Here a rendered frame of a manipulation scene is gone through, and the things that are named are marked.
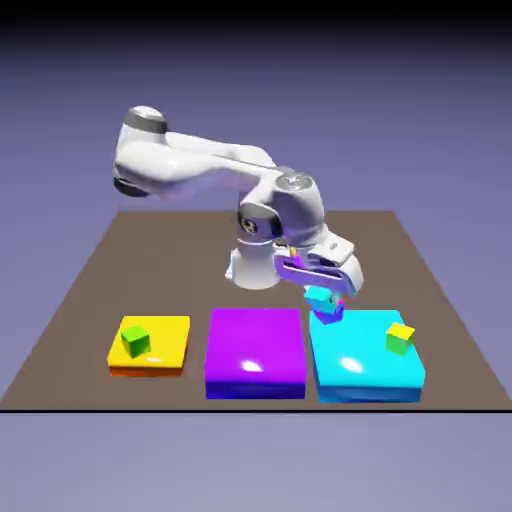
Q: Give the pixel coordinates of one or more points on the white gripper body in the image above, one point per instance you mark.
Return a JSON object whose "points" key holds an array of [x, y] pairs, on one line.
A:
{"points": [[320, 272]]}

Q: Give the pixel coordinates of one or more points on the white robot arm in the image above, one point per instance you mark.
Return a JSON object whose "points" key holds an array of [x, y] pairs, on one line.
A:
{"points": [[256, 224]]}

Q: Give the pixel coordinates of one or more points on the small yellow cube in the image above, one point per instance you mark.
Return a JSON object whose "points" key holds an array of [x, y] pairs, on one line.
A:
{"points": [[400, 338]]}

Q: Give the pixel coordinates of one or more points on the small green cube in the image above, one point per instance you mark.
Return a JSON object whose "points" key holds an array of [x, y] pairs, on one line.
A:
{"points": [[136, 340]]}

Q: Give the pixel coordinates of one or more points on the large cyan box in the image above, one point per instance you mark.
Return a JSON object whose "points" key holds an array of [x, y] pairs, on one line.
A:
{"points": [[364, 364]]}

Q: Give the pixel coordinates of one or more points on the large purple box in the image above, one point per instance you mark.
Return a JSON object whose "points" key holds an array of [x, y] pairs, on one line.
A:
{"points": [[254, 352]]}

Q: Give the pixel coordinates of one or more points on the large yellow box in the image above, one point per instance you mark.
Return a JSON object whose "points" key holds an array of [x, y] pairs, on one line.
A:
{"points": [[160, 348]]}

